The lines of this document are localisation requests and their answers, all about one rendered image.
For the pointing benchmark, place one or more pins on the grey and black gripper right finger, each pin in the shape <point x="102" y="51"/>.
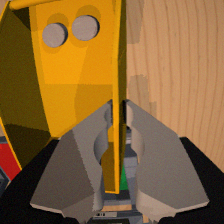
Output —
<point x="173" y="177"/>

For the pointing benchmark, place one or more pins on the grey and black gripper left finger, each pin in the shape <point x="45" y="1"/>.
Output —
<point x="65" y="179"/>

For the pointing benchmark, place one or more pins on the grey round disc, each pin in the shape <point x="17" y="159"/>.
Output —
<point x="55" y="35"/>
<point x="85" y="27"/>

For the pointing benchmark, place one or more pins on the grey metal shelf rack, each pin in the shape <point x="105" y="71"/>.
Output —
<point x="9" y="169"/>

